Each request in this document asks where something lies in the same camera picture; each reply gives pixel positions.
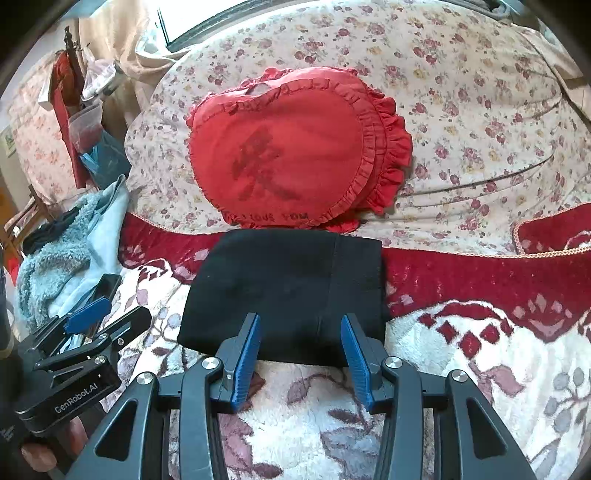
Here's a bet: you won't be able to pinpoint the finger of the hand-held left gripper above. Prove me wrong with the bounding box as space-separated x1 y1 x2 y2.
34 307 153 370
18 296 114 358

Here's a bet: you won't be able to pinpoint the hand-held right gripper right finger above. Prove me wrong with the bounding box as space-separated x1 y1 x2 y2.
340 314 539 480

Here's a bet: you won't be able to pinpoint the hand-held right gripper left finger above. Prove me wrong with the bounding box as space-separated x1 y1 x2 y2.
65 312 263 480

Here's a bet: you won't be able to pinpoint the black pants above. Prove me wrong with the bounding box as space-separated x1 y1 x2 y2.
178 229 393 367

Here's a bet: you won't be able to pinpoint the person's left hand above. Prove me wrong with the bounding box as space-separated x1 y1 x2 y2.
21 408 90 472

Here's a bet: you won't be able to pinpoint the black smartphone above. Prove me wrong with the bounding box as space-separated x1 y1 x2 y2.
69 273 123 333

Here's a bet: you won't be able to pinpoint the light blue fleece jacket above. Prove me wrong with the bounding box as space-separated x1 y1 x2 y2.
17 174 132 333

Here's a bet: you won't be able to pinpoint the dark cloth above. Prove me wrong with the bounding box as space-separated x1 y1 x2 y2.
23 210 88 254

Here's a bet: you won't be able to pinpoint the red and white plush blanket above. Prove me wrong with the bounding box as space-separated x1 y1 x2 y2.
78 203 591 480

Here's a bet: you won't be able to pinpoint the blue plastic bag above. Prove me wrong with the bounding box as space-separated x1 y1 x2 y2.
78 131 132 190

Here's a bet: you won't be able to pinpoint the floral fabric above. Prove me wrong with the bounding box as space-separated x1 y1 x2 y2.
9 51 77 204

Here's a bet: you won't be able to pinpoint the clear plastic bag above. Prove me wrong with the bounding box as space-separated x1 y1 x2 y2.
69 99 105 153

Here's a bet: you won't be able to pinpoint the red hanging cloth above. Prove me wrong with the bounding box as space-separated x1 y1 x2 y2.
50 50 93 188

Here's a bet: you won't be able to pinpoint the red heart-shaped ruffled pillow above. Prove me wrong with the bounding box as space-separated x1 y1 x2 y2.
185 66 413 234

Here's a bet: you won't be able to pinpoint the beige curtain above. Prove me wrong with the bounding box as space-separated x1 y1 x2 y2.
76 0 185 134

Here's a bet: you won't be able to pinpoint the floral quilt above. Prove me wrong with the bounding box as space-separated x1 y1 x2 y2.
124 0 591 259

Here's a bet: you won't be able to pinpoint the beige cloth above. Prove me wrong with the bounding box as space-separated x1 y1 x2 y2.
526 14 591 112

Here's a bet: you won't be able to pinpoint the dark window frame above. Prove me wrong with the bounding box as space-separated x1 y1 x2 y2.
157 0 333 51

